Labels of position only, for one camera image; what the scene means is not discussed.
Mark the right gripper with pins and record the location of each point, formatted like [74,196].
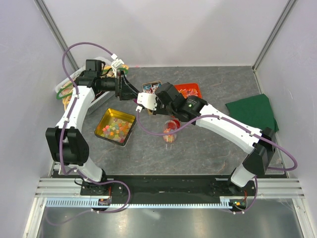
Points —
[158,111]

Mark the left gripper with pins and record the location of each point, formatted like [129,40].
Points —
[124,89]

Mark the gold tin lollipops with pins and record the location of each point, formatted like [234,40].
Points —
[151,87]

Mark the clear plastic jar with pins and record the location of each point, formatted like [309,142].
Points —
[169,129]

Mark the red jar lid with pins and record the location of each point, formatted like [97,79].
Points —
[177,122]

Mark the gold square tin star candies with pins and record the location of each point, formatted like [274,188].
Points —
[115,127]

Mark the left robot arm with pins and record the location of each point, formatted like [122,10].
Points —
[66,143]

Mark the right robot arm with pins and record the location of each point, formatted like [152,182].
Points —
[254,141]

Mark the orange box of lollipops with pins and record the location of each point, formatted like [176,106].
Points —
[189,89]

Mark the green cloth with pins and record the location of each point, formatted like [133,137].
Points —
[255,111]

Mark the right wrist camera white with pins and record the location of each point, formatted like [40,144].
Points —
[147,100]

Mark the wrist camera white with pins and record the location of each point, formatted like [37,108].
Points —
[116,64]
[147,100]

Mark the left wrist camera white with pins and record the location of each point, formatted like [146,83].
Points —
[116,64]

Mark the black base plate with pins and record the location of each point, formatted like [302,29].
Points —
[168,188]

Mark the grey cable duct rail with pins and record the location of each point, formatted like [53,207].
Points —
[108,203]

